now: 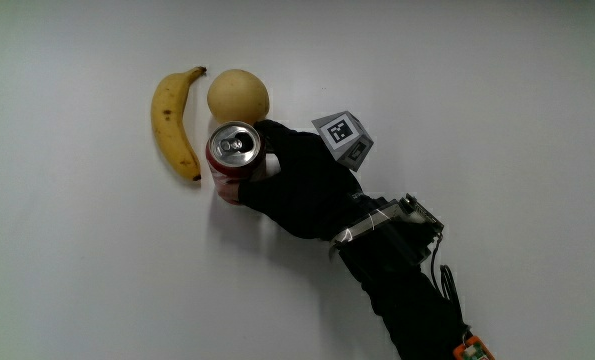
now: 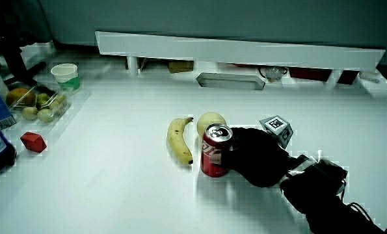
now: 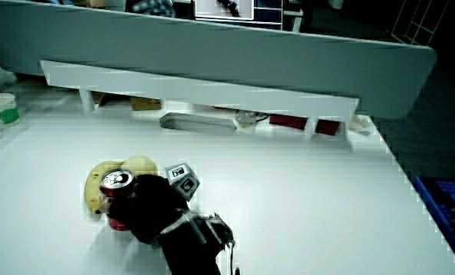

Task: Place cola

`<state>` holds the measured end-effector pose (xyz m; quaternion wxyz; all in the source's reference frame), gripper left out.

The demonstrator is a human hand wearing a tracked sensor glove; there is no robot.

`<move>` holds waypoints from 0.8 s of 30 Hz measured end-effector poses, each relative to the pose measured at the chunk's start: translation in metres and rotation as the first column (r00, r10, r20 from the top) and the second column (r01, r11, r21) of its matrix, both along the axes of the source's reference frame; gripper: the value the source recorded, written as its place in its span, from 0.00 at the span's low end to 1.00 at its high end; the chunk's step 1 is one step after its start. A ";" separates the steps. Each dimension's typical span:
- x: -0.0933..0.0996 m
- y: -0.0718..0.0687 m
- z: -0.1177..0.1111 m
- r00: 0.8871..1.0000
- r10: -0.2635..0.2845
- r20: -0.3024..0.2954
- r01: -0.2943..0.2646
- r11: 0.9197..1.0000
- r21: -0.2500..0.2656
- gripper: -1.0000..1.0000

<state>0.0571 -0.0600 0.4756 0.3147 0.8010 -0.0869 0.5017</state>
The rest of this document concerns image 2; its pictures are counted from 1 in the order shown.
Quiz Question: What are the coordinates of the black cable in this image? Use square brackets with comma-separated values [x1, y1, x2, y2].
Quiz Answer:
[341, 188, 381, 227]

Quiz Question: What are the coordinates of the white rectangular tray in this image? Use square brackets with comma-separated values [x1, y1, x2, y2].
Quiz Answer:
[195, 71, 266, 91]

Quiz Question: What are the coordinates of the red cola can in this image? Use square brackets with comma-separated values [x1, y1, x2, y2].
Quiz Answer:
[200, 123, 234, 178]

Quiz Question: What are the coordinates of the clear glass jar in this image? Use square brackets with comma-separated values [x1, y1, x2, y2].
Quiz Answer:
[258, 66, 289, 83]

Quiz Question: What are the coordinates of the yellow banana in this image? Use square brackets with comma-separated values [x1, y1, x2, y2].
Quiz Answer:
[167, 116, 194, 165]

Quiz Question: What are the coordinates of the person's right forearm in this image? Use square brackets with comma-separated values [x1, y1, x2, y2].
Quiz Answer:
[279, 168, 387, 234]

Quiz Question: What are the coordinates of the small green fruit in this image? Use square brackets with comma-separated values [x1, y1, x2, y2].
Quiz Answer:
[49, 94, 67, 109]
[37, 109, 55, 124]
[36, 92, 51, 105]
[21, 107, 38, 121]

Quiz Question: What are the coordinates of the brown cardboard box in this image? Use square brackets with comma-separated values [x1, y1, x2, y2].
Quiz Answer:
[167, 60, 194, 74]

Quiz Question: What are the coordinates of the red cube block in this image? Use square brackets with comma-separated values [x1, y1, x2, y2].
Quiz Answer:
[20, 131, 47, 153]

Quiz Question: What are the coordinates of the pale yellow round fruit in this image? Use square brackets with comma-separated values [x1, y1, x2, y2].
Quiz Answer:
[196, 111, 228, 138]

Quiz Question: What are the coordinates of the small dark red box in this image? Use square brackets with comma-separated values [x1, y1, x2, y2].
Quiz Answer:
[337, 70, 360, 86]

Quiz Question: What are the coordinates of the white raised shelf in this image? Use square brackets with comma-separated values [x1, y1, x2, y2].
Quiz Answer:
[94, 31, 386, 90]

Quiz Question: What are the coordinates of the clear plastic fruit container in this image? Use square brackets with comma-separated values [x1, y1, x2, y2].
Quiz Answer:
[6, 83, 73, 125]

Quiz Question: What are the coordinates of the black wrist tracker box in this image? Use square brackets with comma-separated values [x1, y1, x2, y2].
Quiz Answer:
[302, 158, 349, 197]

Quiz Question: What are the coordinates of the orange brown fruit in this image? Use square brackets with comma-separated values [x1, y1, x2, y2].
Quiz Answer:
[6, 87, 37, 107]

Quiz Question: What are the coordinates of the black stand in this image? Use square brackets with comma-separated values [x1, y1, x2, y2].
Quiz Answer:
[0, 0, 53, 87]

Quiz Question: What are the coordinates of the large dark red box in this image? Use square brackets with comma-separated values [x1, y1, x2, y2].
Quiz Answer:
[288, 66, 332, 83]

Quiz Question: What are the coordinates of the white and green paper cup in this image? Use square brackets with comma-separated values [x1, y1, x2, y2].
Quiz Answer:
[50, 62, 81, 92]

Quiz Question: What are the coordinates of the person's right hand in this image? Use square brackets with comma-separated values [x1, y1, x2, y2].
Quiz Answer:
[209, 115, 308, 189]

